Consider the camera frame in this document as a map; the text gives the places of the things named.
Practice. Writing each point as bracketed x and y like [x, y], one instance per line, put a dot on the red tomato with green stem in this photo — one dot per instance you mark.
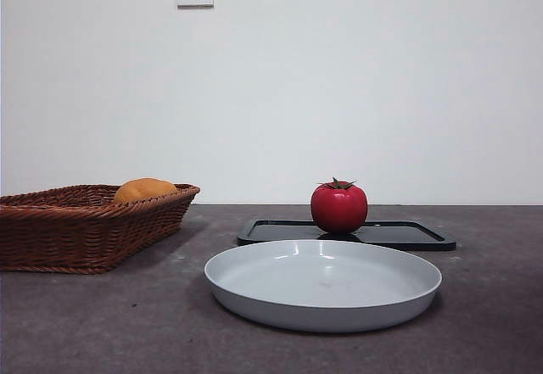
[339, 208]

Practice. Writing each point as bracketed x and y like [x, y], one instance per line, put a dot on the round pale plate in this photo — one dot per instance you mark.
[322, 280]

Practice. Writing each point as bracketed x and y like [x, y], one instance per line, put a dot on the yellow-orange round fruit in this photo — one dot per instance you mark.
[146, 189]

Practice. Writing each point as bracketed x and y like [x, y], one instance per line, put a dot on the dark rectangular tray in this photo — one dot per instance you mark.
[403, 235]

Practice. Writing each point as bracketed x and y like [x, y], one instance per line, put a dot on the brown wicker basket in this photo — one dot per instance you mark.
[85, 234]

